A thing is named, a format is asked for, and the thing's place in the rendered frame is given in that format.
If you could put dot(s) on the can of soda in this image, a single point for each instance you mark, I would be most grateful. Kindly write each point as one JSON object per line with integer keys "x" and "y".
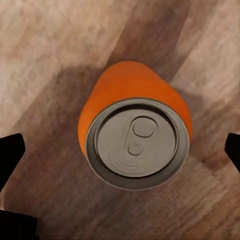
{"x": 134, "y": 130}

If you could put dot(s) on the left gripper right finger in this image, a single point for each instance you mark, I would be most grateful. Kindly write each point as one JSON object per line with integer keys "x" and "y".
{"x": 232, "y": 149}

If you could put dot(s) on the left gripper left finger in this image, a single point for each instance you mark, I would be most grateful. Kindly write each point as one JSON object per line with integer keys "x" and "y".
{"x": 12, "y": 148}

